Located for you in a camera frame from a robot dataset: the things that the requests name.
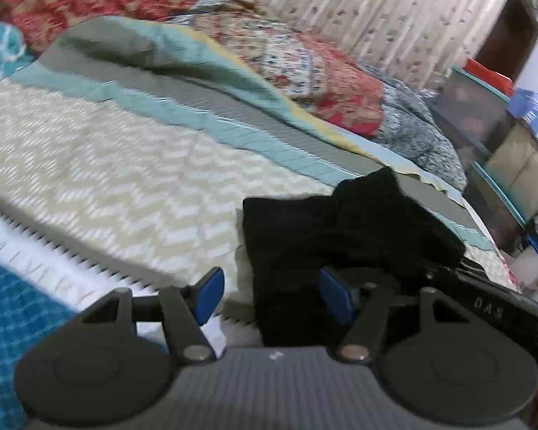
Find dark wooden cabinet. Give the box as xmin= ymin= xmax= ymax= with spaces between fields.
xmin=475 ymin=0 xmax=538 ymax=85

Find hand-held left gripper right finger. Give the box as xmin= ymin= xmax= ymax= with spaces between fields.
xmin=319 ymin=267 xmax=464 ymax=363

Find red floral patchwork quilt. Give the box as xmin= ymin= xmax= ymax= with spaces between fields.
xmin=0 ymin=0 xmax=386 ymax=140

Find black pants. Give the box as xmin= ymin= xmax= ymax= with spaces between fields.
xmin=242 ymin=166 xmax=467 ymax=348

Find clear plastic storage bin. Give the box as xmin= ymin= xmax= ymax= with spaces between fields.
xmin=428 ymin=66 xmax=517 ymax=177

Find beige box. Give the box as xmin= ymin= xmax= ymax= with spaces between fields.
xmin=488 ymin=124 xmax=538 ymax=216

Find red cloth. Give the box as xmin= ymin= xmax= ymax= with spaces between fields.
xmin=464 ymin=56 xmax=515 ymax=96

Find blue printed cloth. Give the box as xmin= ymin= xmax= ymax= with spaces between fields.
xmin=506 ymin=89 xmax=538 ymax=158

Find teal white patterned pillow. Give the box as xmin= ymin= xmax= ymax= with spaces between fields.
xmin=0 ymin=20 xmax=37 ymax=86

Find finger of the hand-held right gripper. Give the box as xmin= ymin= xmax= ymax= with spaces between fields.
xmin=423 ymin=257 xmax=464 ymax=285

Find printed patterned bedspread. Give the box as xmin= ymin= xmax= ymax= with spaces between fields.
xmin=0 ymin=15 xmax=523 ymax=430

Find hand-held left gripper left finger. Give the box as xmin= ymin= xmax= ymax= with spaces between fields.
xmin=78 ymin=267 xmax=226 ymax=365

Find leaf print curtain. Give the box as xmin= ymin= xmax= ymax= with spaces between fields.
xmin=152 ymin=0 xmax=521 ymax=95

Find blue patterned blanket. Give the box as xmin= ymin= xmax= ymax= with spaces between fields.
xmin=359 ymin=65 xmax=469 ymax=193

